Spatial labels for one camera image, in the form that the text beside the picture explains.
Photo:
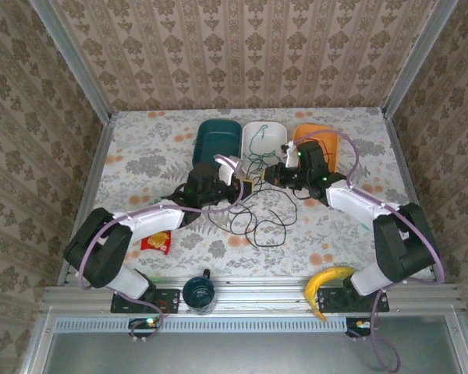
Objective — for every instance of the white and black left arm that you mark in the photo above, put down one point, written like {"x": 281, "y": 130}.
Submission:
{"x": 152, "y": 220}

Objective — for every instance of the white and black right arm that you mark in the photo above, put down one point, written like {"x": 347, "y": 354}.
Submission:
{"x": 355, "y": 202}

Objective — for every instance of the orange plastic bin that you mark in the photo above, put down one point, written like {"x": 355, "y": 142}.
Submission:
{"x": 335, "y": 154}

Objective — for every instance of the white plastic bin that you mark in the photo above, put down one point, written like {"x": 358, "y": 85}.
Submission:
{"x": 269, "y": 136}

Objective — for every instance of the teal plastic bin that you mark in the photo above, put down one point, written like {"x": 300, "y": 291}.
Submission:
{"x": 216, "y": 140}

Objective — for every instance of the floral tablecloth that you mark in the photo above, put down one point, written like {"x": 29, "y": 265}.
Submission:
{"x": 160, "y": 156}

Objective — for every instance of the red snack packet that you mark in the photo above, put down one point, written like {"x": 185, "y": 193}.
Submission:
{"x": 156, "y": 242}

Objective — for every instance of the dark blue mug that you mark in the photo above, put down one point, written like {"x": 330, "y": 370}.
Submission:
{"x": 199, "y": 296}

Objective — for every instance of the yellow banana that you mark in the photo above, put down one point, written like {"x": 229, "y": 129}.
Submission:
{"x": 323, "y": 276}

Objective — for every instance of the black controller board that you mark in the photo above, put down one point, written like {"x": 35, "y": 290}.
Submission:
{"x": 355, "y": 327}
{"x": 140, "y": 323}

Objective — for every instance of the grey metal shelf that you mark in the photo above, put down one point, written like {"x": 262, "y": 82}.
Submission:
{"x": 238, "y": 354}

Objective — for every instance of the aluminium side rail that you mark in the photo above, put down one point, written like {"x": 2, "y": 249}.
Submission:
{"x": 398, "y": 156}
{"x": 93, "y": 175}

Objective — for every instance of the aluminium table rail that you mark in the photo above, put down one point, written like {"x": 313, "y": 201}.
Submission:
{"x": 257, "y": 290}

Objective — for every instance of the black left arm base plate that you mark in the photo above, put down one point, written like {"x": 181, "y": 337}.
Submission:
{"x": 167, "y": 300}

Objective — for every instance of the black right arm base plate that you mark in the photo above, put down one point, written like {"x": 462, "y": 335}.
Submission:
{"x": 335, "y": 300}

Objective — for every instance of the aluminium frame post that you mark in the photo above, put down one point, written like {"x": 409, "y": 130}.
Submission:
{"x": 421, "y": 54}
{"x": 70, "y": 54}

